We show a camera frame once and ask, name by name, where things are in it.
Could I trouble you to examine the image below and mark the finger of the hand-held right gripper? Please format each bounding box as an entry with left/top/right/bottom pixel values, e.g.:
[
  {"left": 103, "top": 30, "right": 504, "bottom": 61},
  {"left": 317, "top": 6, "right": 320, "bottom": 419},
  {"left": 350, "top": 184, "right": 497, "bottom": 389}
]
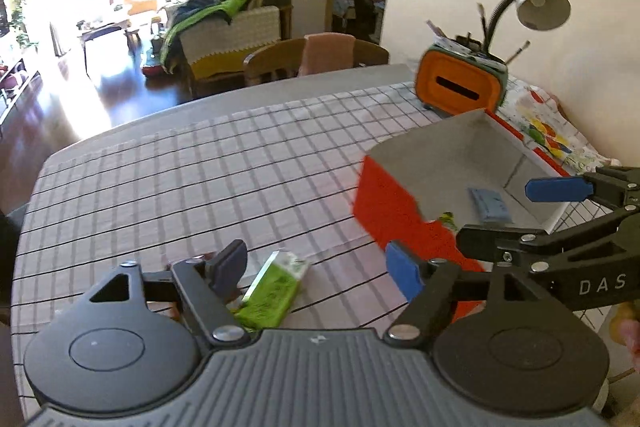
[
  {"left": 456, "top": 207, "right": 640, "bottom": 274},
  {"left": 525, "top": 166, "right": 640, "bottom": 214}
]

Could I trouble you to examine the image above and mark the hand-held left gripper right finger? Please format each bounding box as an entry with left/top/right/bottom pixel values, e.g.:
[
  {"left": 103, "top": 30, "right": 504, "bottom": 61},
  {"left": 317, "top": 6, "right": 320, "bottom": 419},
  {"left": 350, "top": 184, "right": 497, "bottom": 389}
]
[{"left": 384, "top": 241, "right": 574, "bottom": 350}]

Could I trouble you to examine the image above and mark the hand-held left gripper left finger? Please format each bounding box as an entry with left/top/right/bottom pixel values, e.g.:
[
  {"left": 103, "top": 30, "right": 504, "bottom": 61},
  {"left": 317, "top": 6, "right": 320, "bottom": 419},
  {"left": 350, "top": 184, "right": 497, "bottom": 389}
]
[{"left": 89, "top": 239, "right": 251, "bottom": 349}]

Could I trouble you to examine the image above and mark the blue snack packet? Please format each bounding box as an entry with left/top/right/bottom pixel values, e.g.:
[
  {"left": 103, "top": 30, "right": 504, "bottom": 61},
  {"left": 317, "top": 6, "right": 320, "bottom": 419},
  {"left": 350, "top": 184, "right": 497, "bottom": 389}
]
[{"left": 467, "top": 187, "right": 513, "bottom": 224}]

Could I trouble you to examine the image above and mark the red box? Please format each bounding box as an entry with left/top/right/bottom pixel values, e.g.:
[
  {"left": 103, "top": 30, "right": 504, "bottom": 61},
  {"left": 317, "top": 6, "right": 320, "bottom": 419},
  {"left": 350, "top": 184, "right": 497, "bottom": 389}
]
[{"left": 352, "top": 108, "right": 583, "bottom": 322}]

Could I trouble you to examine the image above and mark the person's right hand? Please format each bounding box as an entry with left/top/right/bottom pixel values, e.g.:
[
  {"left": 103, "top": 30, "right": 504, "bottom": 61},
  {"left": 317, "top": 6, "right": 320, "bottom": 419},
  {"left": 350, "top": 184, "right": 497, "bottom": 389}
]
[{"left": 609, "top": 303, "right": 640, "bottom": 360}]

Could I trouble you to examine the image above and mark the floral cloth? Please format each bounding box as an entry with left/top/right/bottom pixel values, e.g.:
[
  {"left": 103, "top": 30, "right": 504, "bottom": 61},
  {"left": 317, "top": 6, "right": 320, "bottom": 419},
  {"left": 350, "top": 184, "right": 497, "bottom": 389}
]
[{"left": 492, "top": 77, "right": 623, "bottom": 178}]

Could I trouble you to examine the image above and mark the checked tablecloth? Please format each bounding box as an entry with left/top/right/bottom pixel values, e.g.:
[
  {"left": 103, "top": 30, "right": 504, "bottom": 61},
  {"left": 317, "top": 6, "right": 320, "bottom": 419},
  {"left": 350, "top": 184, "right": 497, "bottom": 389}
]
[{"left": 9, "top": 79, "right": 618, "bottom": 413}]

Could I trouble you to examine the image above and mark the paintbrush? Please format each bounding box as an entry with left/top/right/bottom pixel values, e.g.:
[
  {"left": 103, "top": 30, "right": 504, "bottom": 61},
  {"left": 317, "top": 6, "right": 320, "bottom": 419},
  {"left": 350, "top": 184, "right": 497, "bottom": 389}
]
[{"left": 505, "top": 41, "right": 531, "bottom": 64}]

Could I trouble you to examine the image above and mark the pen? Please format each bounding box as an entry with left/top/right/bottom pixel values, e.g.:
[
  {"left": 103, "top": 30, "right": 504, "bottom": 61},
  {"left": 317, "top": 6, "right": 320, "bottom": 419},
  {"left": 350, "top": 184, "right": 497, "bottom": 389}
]
[{"left": 477, "top": 3, "right": 492, "bottom": 44}]

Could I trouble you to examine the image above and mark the wooden chair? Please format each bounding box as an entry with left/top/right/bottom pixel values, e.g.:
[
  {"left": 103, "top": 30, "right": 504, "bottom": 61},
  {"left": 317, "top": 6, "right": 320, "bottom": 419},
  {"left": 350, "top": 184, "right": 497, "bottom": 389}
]
[{"left": 243, "top": 36, "right": 391, "bottom": 88}]

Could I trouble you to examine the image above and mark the armchair with cream cover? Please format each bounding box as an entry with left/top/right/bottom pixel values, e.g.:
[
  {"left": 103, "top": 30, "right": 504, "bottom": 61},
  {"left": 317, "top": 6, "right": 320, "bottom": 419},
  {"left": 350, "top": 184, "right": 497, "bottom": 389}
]
[{"left": 177, "top": 5, "right": 293, "bottom": 98}]

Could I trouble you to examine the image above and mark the pink towel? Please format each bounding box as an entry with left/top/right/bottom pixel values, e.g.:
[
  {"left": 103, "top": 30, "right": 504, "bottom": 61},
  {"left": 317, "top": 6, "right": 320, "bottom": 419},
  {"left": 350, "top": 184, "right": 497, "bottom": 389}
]
[{"left": 300, "top": 33, "right": 357, "bottom": 78}]

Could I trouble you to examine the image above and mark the sofa with green blanket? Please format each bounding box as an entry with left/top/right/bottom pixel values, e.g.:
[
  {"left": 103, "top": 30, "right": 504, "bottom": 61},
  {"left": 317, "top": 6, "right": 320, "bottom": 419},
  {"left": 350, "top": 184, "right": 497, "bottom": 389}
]
[{"left": 159, "top": 0, "right": 273, "bottom": 75}]

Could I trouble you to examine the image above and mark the coffee table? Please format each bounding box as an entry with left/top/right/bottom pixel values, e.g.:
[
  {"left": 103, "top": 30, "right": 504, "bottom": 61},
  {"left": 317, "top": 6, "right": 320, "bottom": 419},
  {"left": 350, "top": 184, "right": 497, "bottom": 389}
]
[{"left": 75, "top": 19, "right": 133, "bottom": 75}]

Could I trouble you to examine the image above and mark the low media cabinet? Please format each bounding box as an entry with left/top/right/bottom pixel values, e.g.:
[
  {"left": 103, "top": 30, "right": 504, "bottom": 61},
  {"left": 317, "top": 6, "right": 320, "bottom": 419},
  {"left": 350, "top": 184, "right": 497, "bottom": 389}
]
[{"left": 0, "top": 52, "right": 43, "bottom": 128}]

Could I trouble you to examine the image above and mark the potted plant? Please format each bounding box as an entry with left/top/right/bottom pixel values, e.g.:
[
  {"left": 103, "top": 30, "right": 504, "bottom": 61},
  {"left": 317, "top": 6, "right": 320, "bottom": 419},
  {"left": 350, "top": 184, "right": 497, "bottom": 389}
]
[{"left": 10, "top": 0, "right": 32, "bottom": 52}]

